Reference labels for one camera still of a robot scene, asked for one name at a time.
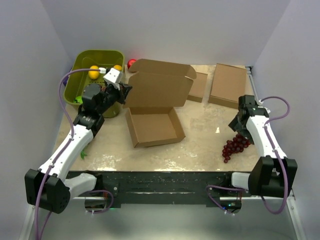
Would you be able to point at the yellow lemon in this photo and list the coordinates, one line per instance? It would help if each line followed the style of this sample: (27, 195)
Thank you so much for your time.
(94, 72)

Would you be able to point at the red apple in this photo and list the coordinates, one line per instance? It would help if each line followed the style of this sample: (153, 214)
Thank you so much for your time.
(130, 63)

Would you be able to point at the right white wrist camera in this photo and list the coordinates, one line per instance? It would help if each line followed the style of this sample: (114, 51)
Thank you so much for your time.
(263, 105)

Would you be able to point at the red dragon fruit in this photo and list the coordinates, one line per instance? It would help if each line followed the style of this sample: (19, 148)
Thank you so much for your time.
(83, 154)

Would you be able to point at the red grapes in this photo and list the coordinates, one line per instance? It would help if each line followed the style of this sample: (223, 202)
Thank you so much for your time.
(234, 146)

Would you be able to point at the small folded cardboard box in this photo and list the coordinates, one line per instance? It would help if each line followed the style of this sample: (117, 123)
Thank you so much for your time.
(197, 90)

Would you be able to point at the green lime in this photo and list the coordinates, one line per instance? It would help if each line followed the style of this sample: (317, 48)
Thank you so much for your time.
(78, 100)

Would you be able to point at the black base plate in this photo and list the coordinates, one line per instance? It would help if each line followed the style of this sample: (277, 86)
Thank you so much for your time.
(208, 188)

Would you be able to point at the purple white booklet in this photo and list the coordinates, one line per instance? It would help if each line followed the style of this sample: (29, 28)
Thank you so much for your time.
(65, 80)

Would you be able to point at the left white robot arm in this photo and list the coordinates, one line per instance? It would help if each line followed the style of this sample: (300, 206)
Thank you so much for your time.
(48, 187)

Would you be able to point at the large folded cardboard box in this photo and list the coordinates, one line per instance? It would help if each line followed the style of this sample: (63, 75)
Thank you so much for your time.
(228, 84)

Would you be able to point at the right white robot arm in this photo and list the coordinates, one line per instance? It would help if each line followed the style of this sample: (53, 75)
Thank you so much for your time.
(274, 173)

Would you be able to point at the cardboard paper box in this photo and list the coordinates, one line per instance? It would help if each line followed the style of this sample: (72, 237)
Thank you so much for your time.
(158, 87)

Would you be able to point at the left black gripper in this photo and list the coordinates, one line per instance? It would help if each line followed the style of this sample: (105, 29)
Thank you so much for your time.
(122, 93)

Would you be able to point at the green plastic basket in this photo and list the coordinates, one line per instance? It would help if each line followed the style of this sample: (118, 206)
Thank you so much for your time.
(104, 58)

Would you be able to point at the small orange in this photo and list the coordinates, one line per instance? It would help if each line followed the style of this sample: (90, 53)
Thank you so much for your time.
(118, 67)

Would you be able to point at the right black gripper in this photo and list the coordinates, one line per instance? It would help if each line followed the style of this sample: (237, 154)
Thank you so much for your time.
(235, 125)

